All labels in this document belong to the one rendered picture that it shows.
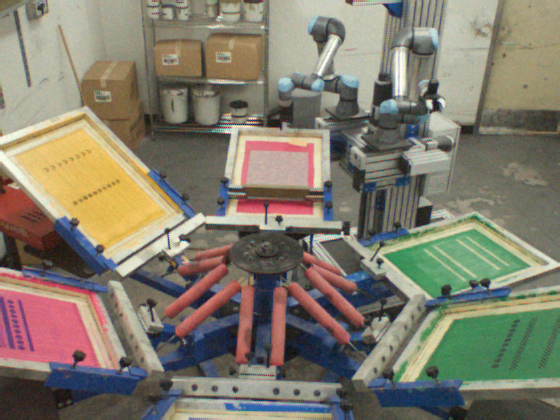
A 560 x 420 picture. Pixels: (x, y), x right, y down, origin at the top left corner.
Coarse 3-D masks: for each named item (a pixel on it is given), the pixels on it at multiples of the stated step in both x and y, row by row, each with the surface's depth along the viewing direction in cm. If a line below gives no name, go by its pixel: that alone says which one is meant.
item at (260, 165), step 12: (252, 144) 371; (264, 144) 371; (276, 144) 371; (252, 156) 363; (264, 156) 363; (276, 156) 363; (252, 168) 355; (264, 168) 355; (276, 168) 356; (252, 180) 348; (264, 180) 348; (276, 180) 348; (240, 204) 334; (252, 204) 335
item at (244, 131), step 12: (240, 132) 376; (252, 132) 375; (264, 132) 375; (276, 132) 375; (288, 132) 374; (300, 132) 374; (312, 132) 374; (324, 132) 374; (324, 144) 366; (228, 156) 357; (324, 156) 358; (228, 168) 350; (324, 168) 351; (324, 180) 343; (228, 216) 323; (240, 216) 323; (252, 216) 323; (264, 216) 323; (276, 216) 323
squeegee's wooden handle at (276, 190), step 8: (248, 184) 330; (256, 184) 330; (264, 184) 330; (272, 184) 330; (280, 184) 330; (248, 192) 332; (256, 192) 331; (264, 192) 331; (272, 192) 331; (280, 192) 331; (288, 192) 330; (296, 192) 330; (304, 192) 330
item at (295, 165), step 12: (288, 144) 371; (312, 144) 371; (288, 156) 363; (300, 156) 363; (312, 156) 363; (288, 168) 356; (300, 168) 356; (312, 168) 356; (288, 180) 348; (300, 180) 348; (312, 180) 349; (276, 204) 335; (288, 204) 335; (300, 204) 335; (312, 204) 335
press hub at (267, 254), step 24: (240, 240) 259; (264, 240) 258; (288, 240) 259; (240, 264) 244; (264, 264) 244; (288, 264) 244; (264, 288) 255; (264, 312) 256; (288, 312) 264; (288, 336) 253; (288, 360) 258
